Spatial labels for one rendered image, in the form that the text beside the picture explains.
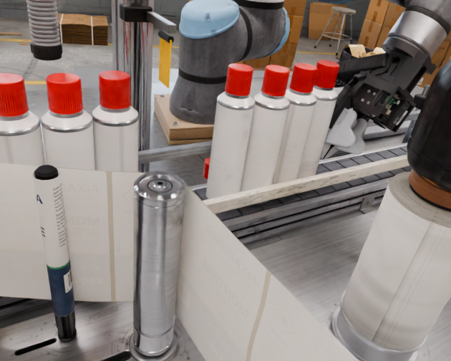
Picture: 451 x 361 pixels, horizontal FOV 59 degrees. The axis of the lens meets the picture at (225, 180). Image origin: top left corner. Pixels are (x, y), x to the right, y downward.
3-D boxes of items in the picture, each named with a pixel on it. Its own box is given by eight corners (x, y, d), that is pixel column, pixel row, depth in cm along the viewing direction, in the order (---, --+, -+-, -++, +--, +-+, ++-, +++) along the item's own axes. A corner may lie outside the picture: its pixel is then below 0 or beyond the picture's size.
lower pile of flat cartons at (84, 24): (46, 42, 425) (43, 21, 414) (49, 31, 468) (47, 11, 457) (109, 46, 444) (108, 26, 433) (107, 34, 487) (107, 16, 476)
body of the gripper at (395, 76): (373, 119, 59) (425, 46, 56) (333, 98, 65) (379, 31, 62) (394, 137, 64) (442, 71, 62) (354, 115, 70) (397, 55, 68)
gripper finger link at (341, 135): (331, 166, 63) (366, 116, 61) (306, 149, 67) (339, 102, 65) (341, 172, 65) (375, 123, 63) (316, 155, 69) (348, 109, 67)
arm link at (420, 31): (394, 6, 62) (414, 34, 67) (376, 33, 63) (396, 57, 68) (437, 16, 56) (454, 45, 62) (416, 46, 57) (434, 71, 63)
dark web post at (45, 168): (59, 345, 38) (34, 177, 28) (56, 331, 39) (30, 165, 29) (79, 339, 38) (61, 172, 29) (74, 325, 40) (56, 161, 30)
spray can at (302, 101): (285, 201, 63) (316, 74, 52) (256, 188, 65) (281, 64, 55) (298, 188, 67) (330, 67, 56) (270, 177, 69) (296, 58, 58)
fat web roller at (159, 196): (138, 374, 36) (141, 206, 26) (122, 334, 39) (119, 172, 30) (184, 354, 38) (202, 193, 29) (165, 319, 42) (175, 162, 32)
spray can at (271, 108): (243, 206, 61) (267, 74, 50) (232, 188, 65) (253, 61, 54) (274, 203, 62) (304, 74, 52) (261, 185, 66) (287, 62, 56)
